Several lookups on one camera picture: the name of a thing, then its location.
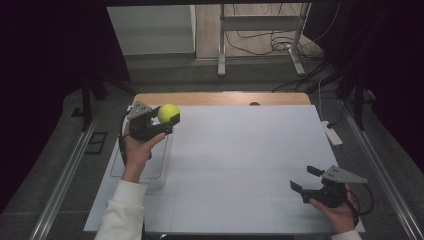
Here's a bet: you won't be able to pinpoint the person's right hand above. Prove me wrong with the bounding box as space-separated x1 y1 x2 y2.
308 183 360 235

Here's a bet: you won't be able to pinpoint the white power strip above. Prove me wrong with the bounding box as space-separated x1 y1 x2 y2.
320 120 344 147

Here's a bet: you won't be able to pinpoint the tangled black floor cables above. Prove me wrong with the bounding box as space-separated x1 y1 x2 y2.
224 3 342 58

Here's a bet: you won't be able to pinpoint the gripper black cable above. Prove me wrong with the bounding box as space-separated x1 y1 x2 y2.
117 109 132 167
346 183 375 228

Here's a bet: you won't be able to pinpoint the black stand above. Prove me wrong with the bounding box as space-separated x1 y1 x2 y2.
334 64 378 132
70 68 138 133

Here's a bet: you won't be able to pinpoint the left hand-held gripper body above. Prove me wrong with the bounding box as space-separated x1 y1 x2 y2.
126 101 175 143

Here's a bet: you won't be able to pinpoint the person's left hand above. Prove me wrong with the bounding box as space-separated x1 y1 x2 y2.
120 114 167 184

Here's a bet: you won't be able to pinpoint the white board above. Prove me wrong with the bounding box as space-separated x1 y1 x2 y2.
83 104 366 235

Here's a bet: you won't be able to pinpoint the black floor frames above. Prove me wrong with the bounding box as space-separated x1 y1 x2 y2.
84 131 109 156

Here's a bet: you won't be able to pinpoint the white cabinet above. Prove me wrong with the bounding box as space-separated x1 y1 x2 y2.
106 4 197 57

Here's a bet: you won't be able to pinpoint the wooden table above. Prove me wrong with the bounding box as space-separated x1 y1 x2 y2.
132 92 312 107

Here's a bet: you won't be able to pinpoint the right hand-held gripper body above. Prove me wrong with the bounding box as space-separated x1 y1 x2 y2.
300 165 369 209

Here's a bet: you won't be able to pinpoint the metal floor rail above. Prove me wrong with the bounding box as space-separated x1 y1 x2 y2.
340 98 424 240
28 118 98 240

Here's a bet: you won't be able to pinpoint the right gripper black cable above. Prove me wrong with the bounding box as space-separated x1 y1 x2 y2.
346 183 375 228

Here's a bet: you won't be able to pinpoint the yellow tennis ball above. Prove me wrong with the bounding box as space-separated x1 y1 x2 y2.
157 103 181 125

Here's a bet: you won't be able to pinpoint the grey metal desk frame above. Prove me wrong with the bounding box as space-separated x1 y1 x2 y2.
217 3 313 78

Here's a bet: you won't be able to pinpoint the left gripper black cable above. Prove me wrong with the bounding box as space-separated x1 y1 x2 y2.
117 109 132 167

